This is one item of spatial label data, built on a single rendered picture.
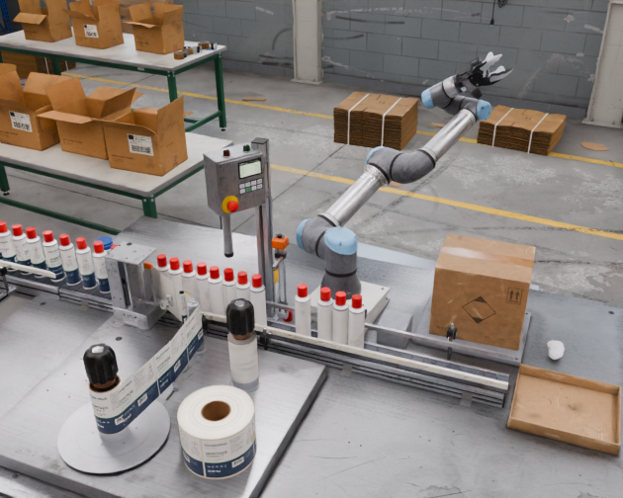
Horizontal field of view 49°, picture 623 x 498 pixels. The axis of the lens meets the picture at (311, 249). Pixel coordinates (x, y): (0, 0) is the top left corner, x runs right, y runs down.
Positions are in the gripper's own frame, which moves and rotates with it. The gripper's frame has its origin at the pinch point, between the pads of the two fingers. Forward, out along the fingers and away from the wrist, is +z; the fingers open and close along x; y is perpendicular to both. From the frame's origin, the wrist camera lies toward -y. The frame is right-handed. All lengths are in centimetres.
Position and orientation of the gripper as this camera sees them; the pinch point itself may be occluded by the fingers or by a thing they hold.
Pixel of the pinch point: (504, 64)
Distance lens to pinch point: 272.8
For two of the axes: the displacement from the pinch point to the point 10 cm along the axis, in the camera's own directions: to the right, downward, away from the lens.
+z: 7.3, -2.8, -6.2
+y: 1.4, -8.3, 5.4
